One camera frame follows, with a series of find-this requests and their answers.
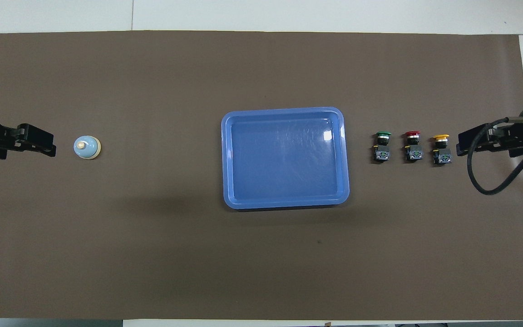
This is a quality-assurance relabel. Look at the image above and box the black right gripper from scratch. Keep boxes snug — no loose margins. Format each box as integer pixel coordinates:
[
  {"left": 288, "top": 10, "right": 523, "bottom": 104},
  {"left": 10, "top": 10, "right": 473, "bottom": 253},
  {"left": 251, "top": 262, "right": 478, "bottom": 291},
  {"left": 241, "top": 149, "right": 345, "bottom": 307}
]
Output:
[{"left": 456, "top": 122, "right": 523, "bottom": 158}]

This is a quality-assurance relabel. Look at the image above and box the yellow push button switch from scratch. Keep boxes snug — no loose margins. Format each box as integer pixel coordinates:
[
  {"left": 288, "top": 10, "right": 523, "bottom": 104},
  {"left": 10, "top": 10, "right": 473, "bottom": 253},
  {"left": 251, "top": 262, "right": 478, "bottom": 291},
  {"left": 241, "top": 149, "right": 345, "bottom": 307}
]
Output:
[{"left": 432, "top": 134, "right": 453, "bottom": 165}]

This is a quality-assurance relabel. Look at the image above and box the red push button switch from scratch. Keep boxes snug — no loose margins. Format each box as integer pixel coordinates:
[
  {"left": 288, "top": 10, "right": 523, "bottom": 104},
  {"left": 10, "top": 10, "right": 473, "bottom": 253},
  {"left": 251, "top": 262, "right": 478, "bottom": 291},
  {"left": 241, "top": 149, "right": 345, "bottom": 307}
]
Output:
[{"left": 404, "top": 131, "right": 424, "bottom": 162}]

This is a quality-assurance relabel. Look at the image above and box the green push button switch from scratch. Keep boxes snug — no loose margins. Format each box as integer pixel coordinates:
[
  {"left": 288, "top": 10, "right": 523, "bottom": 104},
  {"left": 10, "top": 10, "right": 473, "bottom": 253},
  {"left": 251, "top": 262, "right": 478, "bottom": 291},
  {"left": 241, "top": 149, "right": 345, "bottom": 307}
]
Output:
[{"left": 373, "top": 131, "right": 392, "bottom": 164}]

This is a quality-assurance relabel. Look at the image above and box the light blue service bell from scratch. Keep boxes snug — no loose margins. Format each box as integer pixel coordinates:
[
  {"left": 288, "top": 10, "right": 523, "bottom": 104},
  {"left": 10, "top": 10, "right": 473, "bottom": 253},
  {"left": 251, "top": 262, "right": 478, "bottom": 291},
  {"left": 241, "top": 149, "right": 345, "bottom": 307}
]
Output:
[{"left": 74, "top": 135, "right": 102, "bottom": 160}]

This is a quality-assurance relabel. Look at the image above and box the blue plastic tray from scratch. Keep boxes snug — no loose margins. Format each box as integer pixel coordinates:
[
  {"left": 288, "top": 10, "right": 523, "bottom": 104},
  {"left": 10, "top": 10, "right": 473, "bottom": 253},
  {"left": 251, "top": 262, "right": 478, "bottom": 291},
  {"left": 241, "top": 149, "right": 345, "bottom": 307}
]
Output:
[{"left": 221, "top": 107, "right": 350, "bottom": 210}]

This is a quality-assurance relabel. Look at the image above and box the brown table mat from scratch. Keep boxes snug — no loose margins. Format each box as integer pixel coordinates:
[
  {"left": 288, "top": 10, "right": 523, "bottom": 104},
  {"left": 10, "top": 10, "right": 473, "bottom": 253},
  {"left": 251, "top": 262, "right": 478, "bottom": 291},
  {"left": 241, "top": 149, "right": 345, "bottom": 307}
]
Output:
[{"left": 0, "top": 30, "right": 523, "bottom": 321}]

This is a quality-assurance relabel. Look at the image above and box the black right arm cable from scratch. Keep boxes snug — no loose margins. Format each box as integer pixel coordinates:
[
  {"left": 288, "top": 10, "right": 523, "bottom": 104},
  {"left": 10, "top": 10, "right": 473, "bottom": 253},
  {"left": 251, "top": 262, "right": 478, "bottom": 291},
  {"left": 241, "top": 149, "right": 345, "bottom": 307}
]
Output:
[{"left": 467, "top": 117, "right": 523, "bottom": 196}]

